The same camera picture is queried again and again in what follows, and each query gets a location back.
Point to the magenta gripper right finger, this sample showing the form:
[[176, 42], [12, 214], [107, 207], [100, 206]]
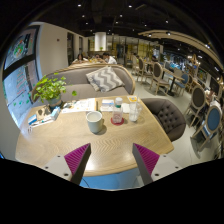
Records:
[[146, 161]]

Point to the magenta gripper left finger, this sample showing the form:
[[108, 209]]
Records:
[[77, 160]]

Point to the clear plastic water bottle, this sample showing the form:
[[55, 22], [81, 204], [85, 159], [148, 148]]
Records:
[[117, 110]]

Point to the grey-green ceramic mug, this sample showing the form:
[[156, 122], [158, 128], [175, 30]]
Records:
[[94, 121]]

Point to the dark tufted armchair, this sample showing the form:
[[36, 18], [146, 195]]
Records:
[[168, 115]]

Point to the red round coaster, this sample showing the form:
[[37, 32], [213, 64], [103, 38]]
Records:
[[118, 124]]

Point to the blue tissue pack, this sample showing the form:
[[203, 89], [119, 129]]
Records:
[[55, 113]]

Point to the clear drinking glass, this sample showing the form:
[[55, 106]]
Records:
[[134, 111]]

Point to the white paper menu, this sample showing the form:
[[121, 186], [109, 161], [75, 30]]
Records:
[[83, 105]]

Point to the white blue card box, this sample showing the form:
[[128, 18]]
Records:
[[107, 103]]

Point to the wooden chair blue back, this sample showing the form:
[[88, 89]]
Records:
[[210, 125]]

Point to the green potted plant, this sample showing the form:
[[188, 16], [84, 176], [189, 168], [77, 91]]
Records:
[[50, 88]]

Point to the grey curved sofa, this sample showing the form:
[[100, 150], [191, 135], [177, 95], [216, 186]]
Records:
[[78, 86]]

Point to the wooden chair grey back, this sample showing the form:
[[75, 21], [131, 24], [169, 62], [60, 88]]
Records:
[[198, 101]]

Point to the grey chevron cushion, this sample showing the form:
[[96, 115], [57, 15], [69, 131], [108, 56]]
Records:
[[104, 79]]

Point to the wooden chair near table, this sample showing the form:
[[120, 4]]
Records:
[[157, 78]]

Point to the seated person white shirt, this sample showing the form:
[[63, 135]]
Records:
[[108, 59]]

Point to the white round pillar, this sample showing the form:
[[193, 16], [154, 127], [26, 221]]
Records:
[[100, 41]]

